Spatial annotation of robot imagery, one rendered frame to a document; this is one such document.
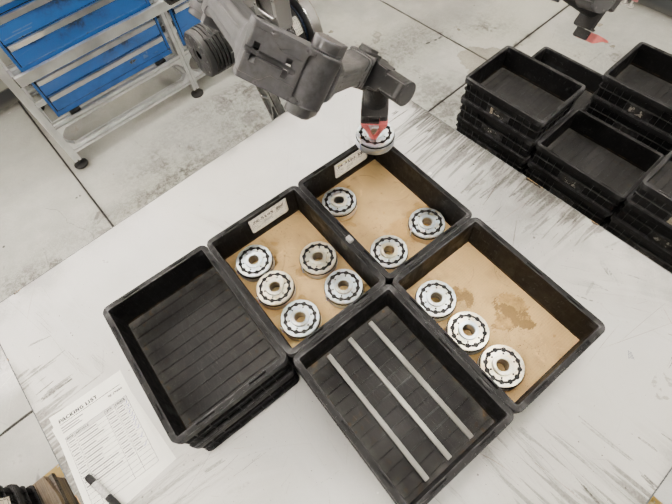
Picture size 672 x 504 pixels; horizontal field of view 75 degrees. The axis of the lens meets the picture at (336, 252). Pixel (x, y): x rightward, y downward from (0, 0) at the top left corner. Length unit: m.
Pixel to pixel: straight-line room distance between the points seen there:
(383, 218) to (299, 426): 0.62
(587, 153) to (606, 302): 0.93
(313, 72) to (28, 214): 2.51
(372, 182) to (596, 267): 0.71
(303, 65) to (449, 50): 2.64
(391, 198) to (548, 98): 1.12
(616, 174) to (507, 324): 1.17
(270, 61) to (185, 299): 0.80
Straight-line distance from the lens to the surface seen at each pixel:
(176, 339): 1.24
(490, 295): 1.21
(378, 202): 1.32
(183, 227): 1.56
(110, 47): 2.78
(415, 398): 1.10
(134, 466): 1.35
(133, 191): 2.74
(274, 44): 0.62
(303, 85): 0.63
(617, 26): 3.71
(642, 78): 2.50
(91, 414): 1.43
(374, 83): 1.04
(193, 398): 1.17
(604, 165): 2.22
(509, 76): 2.31
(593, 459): 1.32
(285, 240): 1.27
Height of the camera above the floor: 1.90
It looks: 61 degrees down
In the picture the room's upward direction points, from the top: 8 degrees counter-clockwise
